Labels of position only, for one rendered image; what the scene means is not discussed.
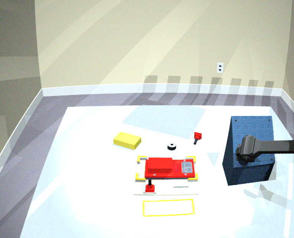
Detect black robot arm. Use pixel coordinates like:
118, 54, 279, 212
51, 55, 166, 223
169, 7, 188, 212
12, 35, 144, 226
236, 135, 294, 163

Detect yellow rectangular block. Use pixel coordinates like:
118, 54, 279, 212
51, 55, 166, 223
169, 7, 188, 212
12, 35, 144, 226
113, 132, 141, 150

